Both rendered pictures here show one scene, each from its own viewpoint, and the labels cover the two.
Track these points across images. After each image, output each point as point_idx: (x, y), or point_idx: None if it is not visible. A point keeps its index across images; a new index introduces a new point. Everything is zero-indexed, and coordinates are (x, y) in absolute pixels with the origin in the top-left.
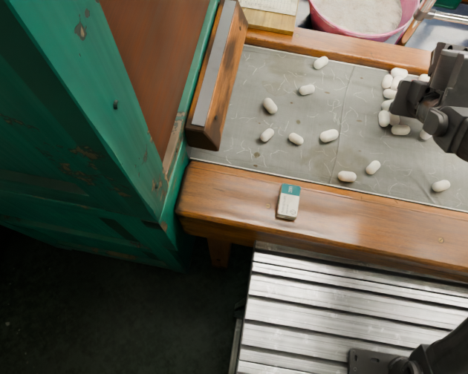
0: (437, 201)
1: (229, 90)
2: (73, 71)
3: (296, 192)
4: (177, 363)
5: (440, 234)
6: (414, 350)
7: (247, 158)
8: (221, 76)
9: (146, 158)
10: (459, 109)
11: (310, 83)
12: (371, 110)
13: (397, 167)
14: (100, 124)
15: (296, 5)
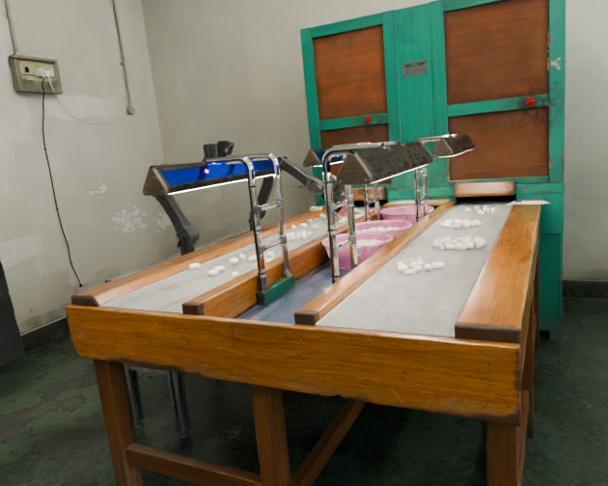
0: (305, 223)
1: (354, 197)
2: (311, 135)
3: (317, 206)
4: None
5: (293, 218)
6: (264, 214)
7: (336, 211)
8: (354, 190)
9: (317, 167)
10: (318, 179)
11: (363, 213)
12: None
13: (321, 220)
14: (311, 145)
15: (397, 203)
